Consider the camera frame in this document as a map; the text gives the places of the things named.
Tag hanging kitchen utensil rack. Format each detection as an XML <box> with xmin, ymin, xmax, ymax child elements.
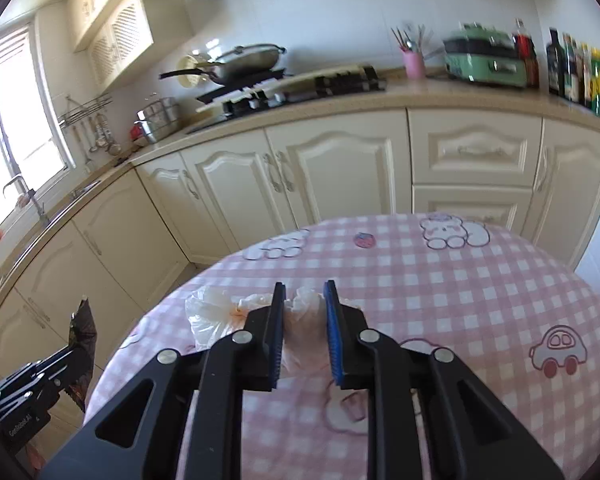
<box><xmin>57</xmin><ymin>93</ymin><xmax>124</xmax><ymax>166</ymax></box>

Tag metal sink faucet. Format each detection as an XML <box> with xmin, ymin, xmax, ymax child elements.
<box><xmin>2</xmin><ymin>174</ymin><xmax>51</xmax><ymax>227</ymax></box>

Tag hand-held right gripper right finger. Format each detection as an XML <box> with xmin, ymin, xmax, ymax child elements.
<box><xmin>323</xmin><ymin>280</ymin><xmax>566</xmax><ymax>480</ymax></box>

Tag stainless steel pot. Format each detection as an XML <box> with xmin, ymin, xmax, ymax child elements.
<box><xmin>134</xmin><ymin>97</ymin><xmax>181</xmax><ymax>144</ymax></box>

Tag cream lattice wall cabinet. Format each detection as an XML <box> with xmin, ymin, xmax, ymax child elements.
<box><xmin>67</xmin><ymin>0</ymin><xmax>155</xmax><ymax>89</ymax></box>

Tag red label sauce bottle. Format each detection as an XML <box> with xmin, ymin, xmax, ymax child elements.
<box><xmin>512</xmin><ymin>18</ymin><xmax>540</xmax><ymax>89</ymax></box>

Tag pink checked tablecloth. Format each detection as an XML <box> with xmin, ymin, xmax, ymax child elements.
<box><xmin>82</xmin><ymin>212</ymin><xmax>600</xmax><ymax>480</ymax></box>

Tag tall dark glass bottle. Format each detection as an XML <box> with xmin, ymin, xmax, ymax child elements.
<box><xmin>546</xmin><ymin>27</ymin><xmax>567</xmax><ymax>97</ymax></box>

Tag pink utensil cup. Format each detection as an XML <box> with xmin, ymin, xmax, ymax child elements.
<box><xmin>390</xmin><ymin>23</ymin><xmax>434</xmax><ymax>80</ymax></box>

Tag kitchen window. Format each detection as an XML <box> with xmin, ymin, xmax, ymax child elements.
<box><xmin>0</xmin><ymin>24</ymin><xmax>77</xmax><ymax>235</ymax></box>

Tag dark snack wrapper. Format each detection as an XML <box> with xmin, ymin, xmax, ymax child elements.
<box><xmin>64</xmin><ymin>297</ymin><xmax>99</xmax><ymax>414</ymax></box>

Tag wok with lid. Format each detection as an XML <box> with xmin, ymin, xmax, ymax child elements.
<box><xmin>158</xmin><ymin>43</ymin><xmax>287</xmax><ymax>86</ymax></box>

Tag black gas stove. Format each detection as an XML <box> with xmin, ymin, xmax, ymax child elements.
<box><xmin>194</xmin><ymin>63</ymin><xmax>387</xmax><ymax>116</ymax></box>

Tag cream kitchen base cabinets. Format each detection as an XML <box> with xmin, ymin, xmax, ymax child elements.
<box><xmin>0</xmin><ymin>94</ymin><xmax>600</xmax><ymax>387</ymax></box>

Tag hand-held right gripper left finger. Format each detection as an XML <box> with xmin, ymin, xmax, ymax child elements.
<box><xmin>40</xmin><ymin>281</ymin><xmax>287</xmax><ymax>480</ymax></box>

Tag white plastic bag orange print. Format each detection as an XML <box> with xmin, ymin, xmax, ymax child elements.
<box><xmin>184</xmin><ymin>283</ymin><xmax>332</xmax><ymax>377</ymax></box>

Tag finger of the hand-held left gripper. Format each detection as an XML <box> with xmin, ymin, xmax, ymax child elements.
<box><xmin>0</xmin><ymin>366</ymin><xmax>64</xmax><ymax>414</ymax></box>
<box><xmin>29</xmin><ymin>344</ymin><xmax>93</xmax><ymax>387</ymax></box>

